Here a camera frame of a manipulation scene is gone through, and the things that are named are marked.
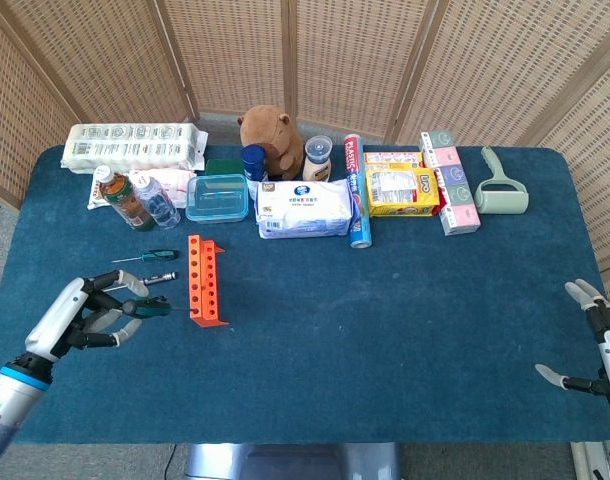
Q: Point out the black metal precision screwdriver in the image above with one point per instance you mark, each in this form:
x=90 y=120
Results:
x=162 y=276

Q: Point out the blue white spray can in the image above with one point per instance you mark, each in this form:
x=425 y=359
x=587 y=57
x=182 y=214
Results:
x=254 y=162

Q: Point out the white metal frame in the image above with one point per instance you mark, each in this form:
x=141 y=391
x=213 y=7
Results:
x=580 y=462

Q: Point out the pale green lint roller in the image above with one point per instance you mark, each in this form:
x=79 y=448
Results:
x=500 y=200

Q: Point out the yellow Lipo snack bag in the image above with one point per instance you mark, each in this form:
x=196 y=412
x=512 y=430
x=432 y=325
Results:
x=400 y=192

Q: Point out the small green screwdriver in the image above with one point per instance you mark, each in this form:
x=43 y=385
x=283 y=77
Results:
x=160 y=255

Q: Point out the clear water bottle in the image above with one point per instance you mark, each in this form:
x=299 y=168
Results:
x=160 y=205

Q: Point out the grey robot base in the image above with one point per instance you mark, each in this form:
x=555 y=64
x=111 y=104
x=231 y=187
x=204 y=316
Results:
x=285 y=462

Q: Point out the brown capybara plush toy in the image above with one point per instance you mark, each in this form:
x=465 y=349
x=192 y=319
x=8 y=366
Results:
x=272 y=135

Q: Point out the clear container blue lid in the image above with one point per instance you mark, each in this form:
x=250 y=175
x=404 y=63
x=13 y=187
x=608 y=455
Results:
x=217 y=200

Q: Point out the plastic wrap roll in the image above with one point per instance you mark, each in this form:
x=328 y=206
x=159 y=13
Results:
x=357 y=200

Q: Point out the dark green box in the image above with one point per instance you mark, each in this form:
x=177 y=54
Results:
x=225 y=167

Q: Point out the orange plastic tool rack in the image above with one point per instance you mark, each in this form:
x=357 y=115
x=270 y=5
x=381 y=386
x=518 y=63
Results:
x=195 y=280

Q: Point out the green tea bottle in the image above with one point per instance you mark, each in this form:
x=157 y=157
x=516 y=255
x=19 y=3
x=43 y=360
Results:
x=127 y=200

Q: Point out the woven wooden folding screen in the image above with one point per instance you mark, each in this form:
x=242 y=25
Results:
x=235 y=50

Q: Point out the blue table cloth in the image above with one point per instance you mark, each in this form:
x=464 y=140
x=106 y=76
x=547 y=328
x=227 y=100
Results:
x=335 y=325

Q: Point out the red flat package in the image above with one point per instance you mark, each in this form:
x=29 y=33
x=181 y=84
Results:
x=441 y=209

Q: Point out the white wrapped paper pack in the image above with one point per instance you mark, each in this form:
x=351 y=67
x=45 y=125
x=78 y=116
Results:
x=130 y=147

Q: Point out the pastel tissue box pack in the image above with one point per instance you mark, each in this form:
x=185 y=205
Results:
x=452 y=190

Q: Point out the white pink plastic bag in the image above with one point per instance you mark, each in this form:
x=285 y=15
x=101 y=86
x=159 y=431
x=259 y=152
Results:
x=172 y=182

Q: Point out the white blue wipes pack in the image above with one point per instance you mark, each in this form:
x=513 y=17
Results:
x=305 y=207

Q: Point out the large green black screwdriver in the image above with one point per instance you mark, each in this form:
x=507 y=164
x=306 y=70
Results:
x=152 y=309

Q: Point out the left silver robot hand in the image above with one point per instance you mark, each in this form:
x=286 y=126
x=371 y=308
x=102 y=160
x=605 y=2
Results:
x=60 y=315

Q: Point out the cream bottle clear cap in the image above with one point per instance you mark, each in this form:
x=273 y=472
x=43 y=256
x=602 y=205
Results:
x=316 y=165

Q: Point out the white red snack box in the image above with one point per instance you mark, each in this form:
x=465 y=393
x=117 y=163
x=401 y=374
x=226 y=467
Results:
x=390 y=159

